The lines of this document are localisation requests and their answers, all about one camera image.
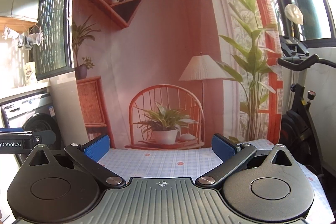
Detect printed room backdrop cloth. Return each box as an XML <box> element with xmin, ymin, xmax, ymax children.
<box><xmin>70</xmin><ymin>0</ymin><xmax>284</xmax><ymax>151</ymax></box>

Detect black exercise bike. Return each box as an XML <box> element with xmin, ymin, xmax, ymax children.
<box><xmin>276</xmin><ymin>35</ymin><xmax>336</xmax><ymax>189</ymax></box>

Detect white detergent bag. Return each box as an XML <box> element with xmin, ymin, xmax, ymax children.
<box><xmin>24</xmin><ymin>61</ymin><xmax>37</xmax><ymax>87</ymax></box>

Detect hanging laundry socks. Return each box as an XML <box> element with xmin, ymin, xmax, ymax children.
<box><xmin>1</xmin><ymin>25</ymin><xmax>45</xmax><ymax>51</ymax></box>

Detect window with metal grille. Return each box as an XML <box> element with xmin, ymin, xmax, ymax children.
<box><xmin>35</xmin><ymin>0</ymin><xmax>75</xmax><ymax>81</ymax></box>

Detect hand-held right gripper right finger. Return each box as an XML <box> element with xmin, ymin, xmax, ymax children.
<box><xmin>195</xmin><ymin>134</ymin><xmax>294</xmax><ymax>187</ymax></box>

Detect grey front-load washing machine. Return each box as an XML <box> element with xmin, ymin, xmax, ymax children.
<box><xmin>0</xmin><ymin>93</ymin><xmax>63</xmax><ymax>174</ymax></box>

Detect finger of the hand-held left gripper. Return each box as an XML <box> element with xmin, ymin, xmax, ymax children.
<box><xmin>0</xmin><ymin>128</ymin><xmax>56</xmax><ymax>144</ymax></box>

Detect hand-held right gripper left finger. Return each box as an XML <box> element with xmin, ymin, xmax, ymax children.
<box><xmin>26</xmin><ymin>134</ymin><xmax>127</xmax><ymax>188</ymax></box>

